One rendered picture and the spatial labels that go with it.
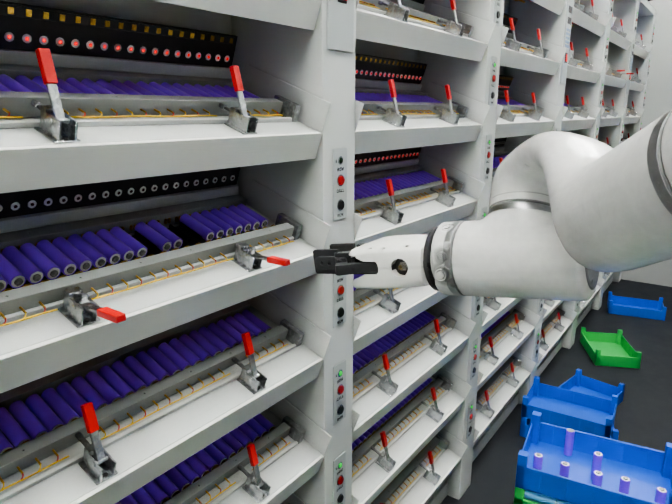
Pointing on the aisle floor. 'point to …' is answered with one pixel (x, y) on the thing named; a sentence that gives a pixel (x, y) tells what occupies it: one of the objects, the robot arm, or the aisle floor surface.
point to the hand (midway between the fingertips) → (335, 258)
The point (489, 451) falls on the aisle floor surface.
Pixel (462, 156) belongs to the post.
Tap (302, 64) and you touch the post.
